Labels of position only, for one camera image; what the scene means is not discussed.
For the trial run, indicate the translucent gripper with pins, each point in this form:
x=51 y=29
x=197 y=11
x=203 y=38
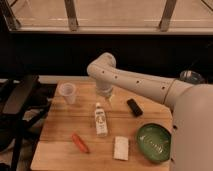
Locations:
x=109 y=100

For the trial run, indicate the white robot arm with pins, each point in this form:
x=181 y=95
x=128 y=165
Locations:
x=191 y=106

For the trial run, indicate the white bottle lying down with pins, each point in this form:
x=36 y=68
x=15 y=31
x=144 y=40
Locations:
x=100 y=121

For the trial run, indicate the black rectangular block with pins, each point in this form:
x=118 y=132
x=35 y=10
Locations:
x=136 y=110

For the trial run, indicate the clear plastic cup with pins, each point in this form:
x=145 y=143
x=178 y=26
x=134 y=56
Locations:
x=68 y=92

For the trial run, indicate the white sponge block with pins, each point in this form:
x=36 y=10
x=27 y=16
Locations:
x=121 y=148

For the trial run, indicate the orange carrot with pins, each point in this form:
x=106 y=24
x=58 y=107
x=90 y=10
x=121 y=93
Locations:
x=80 y=143

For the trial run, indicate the green bowl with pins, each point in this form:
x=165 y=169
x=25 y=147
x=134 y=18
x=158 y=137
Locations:
x=154 y=142

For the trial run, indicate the blue round object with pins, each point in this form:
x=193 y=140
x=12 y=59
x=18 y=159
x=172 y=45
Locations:
x=192 y=77

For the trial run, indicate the black chair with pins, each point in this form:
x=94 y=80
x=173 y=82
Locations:
x=23 y=108

